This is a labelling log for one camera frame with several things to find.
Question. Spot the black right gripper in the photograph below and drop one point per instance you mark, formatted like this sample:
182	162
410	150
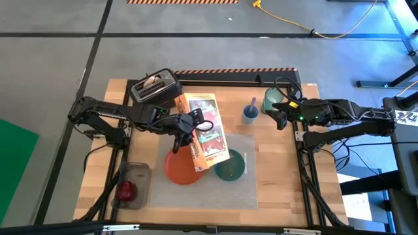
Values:
292	112

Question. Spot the orange black hazard table strip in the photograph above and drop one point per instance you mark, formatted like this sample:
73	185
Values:
235	70

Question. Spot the black metal stand frame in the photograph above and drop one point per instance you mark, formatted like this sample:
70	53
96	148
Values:
375	84

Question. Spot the beige bagel half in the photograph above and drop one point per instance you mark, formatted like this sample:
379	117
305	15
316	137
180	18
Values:
151	81

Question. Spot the grey woven placemat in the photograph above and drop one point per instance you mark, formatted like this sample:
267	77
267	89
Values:
202	196

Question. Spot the black two-slot toaster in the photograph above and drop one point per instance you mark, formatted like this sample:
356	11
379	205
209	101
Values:
156	93

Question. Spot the teal glass tumbler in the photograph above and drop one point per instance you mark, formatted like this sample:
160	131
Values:
270	98

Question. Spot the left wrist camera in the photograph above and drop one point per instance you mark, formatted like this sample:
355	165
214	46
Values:
197	115

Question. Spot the red apple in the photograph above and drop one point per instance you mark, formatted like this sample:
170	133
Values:
126	191

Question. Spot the orange round plate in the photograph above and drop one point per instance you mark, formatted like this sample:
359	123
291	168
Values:
179	169

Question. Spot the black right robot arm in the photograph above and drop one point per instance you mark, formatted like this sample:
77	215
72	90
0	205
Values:
343	112

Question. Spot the orange Cheerios cereal box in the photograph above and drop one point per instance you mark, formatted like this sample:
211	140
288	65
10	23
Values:
209	130

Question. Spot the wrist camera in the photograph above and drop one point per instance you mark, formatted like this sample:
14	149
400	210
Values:
197	115
282	121

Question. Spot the black bar with metal brackets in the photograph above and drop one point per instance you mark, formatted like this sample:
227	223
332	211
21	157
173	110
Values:
65	228

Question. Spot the green round bowl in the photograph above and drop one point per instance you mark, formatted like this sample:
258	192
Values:
228	169

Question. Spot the grey translucent plastic tray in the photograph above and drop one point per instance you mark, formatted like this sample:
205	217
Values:
137	176

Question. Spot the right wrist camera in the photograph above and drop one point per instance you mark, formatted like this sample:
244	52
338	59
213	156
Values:
282	121

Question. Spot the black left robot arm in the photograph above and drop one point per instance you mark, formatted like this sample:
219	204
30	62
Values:
107	109

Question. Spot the grey cart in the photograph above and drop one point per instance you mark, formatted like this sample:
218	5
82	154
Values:
405	156

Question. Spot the green floor mat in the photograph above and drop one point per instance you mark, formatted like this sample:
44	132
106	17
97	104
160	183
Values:
13	163

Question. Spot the white printed tag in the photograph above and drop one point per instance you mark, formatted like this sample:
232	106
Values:
406	117

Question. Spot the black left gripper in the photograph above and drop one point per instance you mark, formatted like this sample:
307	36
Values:
183	125

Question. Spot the blue cup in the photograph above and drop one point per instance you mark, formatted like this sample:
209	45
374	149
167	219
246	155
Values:
250	117

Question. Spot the black aluminium table frame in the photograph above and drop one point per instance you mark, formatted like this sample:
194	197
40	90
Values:
235	78

